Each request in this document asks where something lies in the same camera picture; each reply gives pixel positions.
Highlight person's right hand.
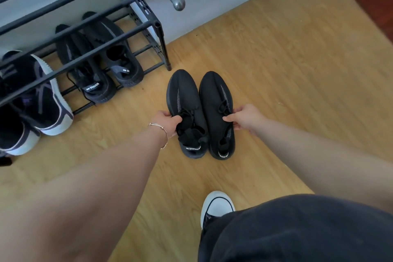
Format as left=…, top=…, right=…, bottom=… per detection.
left=222, top=104, right=268, bottom=135

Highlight person's left hand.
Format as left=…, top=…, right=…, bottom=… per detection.
left=147, top=110, right=183, bottom=140

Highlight black knit sneaker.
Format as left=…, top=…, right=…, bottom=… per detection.
left=82, top=11, right=145, bottom=88
left=55, top=24, right=117, bottom=105
left=166, top=69, right=210, bottom=160
left=199, top=70, right=236, bottom=160

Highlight person's right forearm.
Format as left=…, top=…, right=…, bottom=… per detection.
left=250, top=118, right=393, bottom=214

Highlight person's left forearm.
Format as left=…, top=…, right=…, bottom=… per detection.
left=0, top=127, right=169, bottom=262

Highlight person's white canvas shoe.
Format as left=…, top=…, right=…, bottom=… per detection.
left=200, top=191, right=236, bottom=230

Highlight black metal shoe rack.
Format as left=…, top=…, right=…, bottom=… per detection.
left=0, top=0, right=172, bottom=115

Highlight black sneaker with white sole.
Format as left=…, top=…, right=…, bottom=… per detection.
left=0, top=50, right=74, bottom=136
left=0, top=107, right=41, bottom=157

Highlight person's dark grey trousers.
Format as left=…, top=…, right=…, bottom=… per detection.
left=198, top=194, right=393, bottom=262

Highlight thin gold bracelet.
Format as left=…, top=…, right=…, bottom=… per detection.
left=148, top=122, right=169, bottom=150

